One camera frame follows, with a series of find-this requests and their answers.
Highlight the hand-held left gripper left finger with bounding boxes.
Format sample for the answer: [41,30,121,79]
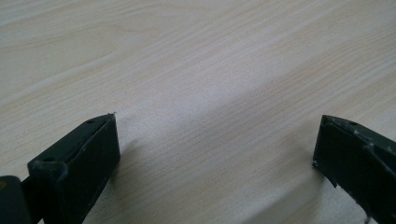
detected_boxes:
[21,113,121,224]

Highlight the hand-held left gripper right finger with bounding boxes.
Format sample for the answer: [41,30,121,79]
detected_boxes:
[312,114,396,224]

